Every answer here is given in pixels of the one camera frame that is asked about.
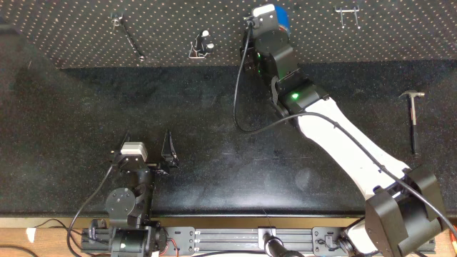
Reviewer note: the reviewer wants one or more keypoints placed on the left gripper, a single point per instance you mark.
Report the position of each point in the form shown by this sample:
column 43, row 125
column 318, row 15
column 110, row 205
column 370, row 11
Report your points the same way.
column 160, row 167

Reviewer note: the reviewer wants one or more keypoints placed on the roll of blue tape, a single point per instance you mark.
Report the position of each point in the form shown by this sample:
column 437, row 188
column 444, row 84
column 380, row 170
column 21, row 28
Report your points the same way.
column 283, row 18

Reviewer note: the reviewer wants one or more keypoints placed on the hammer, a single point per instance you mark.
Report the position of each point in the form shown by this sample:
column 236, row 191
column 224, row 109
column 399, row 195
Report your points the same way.
column 413, row 110

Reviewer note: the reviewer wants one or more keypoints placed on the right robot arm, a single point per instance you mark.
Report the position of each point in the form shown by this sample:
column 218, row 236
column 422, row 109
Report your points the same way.
column 342, row 142

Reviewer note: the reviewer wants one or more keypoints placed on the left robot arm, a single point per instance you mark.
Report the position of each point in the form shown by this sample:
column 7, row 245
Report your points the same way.
column 121, row 205

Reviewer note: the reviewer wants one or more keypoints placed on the black pegboard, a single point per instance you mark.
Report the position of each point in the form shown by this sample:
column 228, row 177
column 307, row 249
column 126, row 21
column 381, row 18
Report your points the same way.
column 107, row 43

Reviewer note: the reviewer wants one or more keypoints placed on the metal hook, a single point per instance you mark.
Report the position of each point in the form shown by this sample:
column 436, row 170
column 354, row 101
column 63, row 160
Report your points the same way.
column 347, row 10
column 116, row 19
column 194, row 56

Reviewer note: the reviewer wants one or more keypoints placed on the wrench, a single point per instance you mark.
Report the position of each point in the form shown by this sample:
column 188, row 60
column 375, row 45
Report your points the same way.
column 131, row 40

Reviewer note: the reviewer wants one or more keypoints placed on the black tool with white tips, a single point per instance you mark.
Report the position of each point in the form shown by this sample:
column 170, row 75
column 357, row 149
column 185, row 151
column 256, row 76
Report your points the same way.
column 204, row 44

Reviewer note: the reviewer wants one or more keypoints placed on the white paper scrap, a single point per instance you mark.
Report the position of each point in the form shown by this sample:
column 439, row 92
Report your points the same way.
column 31, row 233

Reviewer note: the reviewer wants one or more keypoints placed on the orange object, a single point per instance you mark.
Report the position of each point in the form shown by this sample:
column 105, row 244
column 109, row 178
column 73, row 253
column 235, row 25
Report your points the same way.
column 454, row 235

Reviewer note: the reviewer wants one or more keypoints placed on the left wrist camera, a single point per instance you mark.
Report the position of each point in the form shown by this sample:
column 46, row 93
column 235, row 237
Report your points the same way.
column 134, row 148

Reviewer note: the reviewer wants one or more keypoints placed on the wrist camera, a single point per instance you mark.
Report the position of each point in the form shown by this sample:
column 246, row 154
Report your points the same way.
column 264, row 10
column 134, row 148

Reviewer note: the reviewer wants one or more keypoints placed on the mounting rail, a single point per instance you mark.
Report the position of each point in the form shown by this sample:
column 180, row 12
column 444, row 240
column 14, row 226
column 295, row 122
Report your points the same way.
column 228, row 241

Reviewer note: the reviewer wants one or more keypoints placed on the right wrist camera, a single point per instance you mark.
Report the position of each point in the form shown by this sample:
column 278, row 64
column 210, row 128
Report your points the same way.
column 264, row 10

